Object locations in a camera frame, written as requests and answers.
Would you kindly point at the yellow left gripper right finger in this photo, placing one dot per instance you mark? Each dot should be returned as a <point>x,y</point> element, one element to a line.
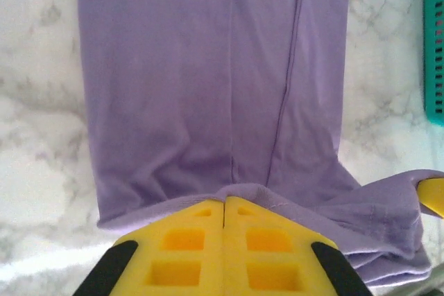
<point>270,247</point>

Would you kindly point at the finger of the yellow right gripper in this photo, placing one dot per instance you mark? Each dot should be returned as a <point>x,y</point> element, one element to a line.
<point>433,195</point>

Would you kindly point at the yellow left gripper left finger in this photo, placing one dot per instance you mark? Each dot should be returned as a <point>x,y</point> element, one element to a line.
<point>180,247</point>

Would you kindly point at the purple t-shirt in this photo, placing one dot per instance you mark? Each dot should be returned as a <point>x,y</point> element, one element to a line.
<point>208,67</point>

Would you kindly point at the teal plastic laundry basket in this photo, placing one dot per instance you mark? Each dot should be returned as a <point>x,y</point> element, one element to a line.
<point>433,50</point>

